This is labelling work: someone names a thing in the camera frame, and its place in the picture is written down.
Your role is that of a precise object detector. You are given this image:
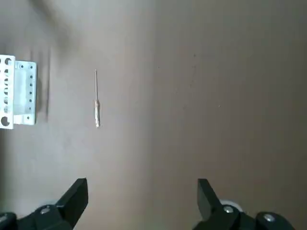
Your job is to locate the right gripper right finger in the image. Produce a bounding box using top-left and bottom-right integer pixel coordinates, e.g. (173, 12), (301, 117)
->
(191, 178), (297, 230)

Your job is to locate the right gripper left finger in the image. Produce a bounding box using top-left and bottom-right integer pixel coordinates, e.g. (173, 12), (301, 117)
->
(0, 177), (89, 230)

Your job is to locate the white plastic test tube rack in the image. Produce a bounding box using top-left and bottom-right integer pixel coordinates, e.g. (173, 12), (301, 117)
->
(0, 54), (38, 130)

